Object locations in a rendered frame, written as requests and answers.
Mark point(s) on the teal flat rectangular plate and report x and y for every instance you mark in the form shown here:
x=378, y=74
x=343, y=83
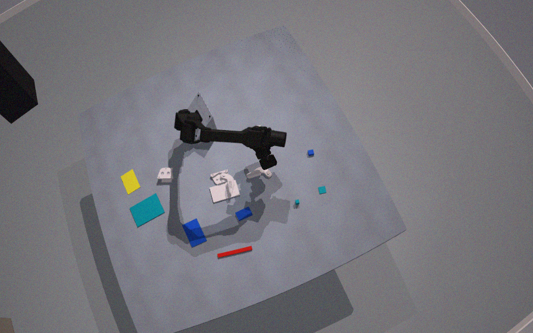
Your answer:
x=147, y=210

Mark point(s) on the red rectangular bar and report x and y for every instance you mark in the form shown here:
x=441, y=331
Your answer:
x=234, y=251

